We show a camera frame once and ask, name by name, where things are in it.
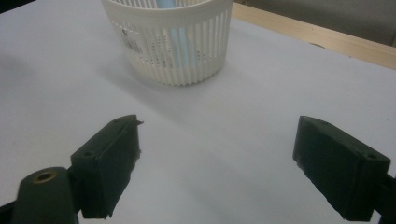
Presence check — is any white table cover sheet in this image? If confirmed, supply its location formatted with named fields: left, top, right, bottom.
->
left=0, top=0, right=396, bottom=224

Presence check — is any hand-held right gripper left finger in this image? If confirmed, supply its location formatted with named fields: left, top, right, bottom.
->
left=70, top=114, right=145, bottom=220

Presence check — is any light blue hairbrush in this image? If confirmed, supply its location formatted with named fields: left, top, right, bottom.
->
left=154, top=0, right=202, bottom=70

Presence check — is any wooden table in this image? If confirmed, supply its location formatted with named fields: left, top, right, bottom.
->
left=231, top=1, right=396, bottom=71

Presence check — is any white slotted plastic basket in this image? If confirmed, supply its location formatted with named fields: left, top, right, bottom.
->
left=101, top=0, right=234, bottom=88

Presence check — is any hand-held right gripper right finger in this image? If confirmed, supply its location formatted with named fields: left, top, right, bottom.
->
left=291, top=115, right=392, bottom=222

